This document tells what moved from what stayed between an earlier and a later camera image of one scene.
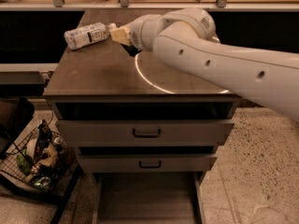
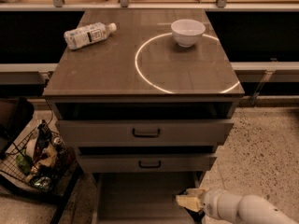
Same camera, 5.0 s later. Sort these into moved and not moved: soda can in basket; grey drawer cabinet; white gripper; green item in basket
Moved: white gripper
Not moved: soda can in basket; green item in basket; grey drawer cabinet
